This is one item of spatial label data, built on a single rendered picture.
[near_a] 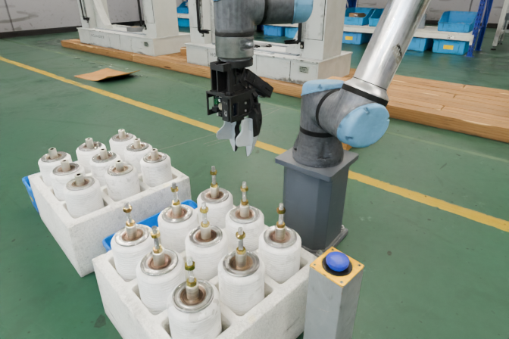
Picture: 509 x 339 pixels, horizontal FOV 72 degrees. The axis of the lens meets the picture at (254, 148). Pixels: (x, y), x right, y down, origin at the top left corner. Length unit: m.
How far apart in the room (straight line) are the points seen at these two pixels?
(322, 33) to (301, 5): 1.93
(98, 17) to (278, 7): 4.53
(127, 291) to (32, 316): 0.36
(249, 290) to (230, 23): 0.51
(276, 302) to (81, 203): 0.61
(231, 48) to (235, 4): 0.08
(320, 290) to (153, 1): 3.57
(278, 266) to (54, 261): 0.73
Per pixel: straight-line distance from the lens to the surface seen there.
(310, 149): 0.99
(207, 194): 0.96
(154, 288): 0.76
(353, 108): 0.84
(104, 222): 1.11
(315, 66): 2.63
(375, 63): 0.86
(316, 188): 1.01
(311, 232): 1.10
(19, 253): 1.36
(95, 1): 5.17
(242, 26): 0.67
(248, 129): 0.74
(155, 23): 3.97
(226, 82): 0.70
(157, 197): 1.16
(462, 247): 1.35
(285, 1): 0.70
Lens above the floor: 0.76
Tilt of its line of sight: 25 degrees down
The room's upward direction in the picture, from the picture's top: straight up
